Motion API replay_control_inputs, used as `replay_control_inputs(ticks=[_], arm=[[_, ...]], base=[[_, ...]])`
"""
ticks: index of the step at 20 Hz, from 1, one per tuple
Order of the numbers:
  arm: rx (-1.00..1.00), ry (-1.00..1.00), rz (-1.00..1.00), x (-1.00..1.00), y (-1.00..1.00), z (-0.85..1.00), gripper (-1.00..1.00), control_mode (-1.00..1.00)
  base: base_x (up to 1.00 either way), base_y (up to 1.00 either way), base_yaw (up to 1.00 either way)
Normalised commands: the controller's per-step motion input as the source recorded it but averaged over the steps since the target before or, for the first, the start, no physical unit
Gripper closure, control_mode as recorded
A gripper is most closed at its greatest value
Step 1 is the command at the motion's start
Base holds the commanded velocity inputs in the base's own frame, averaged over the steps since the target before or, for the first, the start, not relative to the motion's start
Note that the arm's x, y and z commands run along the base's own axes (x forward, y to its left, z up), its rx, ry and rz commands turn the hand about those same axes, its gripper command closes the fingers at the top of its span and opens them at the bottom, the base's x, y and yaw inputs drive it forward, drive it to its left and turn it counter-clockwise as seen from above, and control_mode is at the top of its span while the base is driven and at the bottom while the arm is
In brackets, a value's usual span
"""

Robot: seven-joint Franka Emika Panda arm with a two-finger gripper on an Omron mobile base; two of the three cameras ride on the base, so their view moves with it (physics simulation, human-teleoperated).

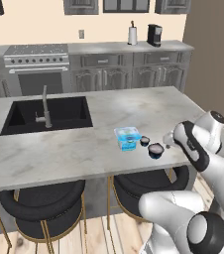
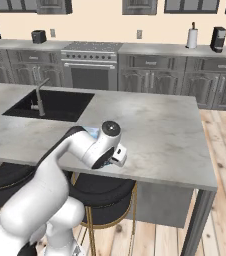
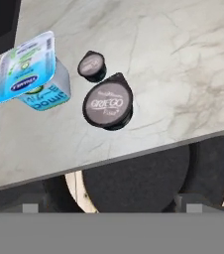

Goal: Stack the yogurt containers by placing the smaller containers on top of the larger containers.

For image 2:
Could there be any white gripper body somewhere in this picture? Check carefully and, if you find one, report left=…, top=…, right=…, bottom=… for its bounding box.
left=112, top=157, right=128, bottom=169

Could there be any light blue yogurt container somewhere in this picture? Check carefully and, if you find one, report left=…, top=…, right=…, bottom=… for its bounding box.
left=83, top=125, right=102, bottom=140

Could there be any black stool with gold legs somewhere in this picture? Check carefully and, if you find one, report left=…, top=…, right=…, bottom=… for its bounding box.
left=0, top=159, right=75, bottom=218
left=67, top=171, right=139, bottom=256

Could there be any grey island base panel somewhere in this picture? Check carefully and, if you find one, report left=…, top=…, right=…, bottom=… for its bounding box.
left=126, top=181, right=199, bottom=230

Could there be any black sink basin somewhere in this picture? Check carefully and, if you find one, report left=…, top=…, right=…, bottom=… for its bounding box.
left=2, top=89, right=96, bottom=123

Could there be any grey island leg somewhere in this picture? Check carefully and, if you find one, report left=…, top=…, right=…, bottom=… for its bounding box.
left=180, top=188, right=217, bottom=256

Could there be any steel oven with hob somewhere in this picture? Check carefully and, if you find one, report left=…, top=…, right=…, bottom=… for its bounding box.
left=60, top=41, right=124, bottom=92

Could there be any grey sink tap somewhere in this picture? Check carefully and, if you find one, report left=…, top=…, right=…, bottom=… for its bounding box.
left=30, top=77, right=51, bottom=117

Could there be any grey base cupboard run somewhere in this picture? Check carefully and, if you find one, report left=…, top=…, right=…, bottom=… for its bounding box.
left=117, top=53, right=226, bottom=112
left=0, top=48, right=65, bottom=88

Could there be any white paper towel roll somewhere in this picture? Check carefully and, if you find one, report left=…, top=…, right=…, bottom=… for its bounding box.
left=185, top=21, right=200, bottom=50

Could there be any black coffee machine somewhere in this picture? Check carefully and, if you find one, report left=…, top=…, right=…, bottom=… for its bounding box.
left=209, top=26, right=226, bottom=54

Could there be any grey wall cupboard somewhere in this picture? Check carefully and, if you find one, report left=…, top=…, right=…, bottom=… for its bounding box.
left=0, top=0, right=74, bottom=15
left=163, top=0, right=221, bottom=15
left=121, top=0, right=159, bottom=16

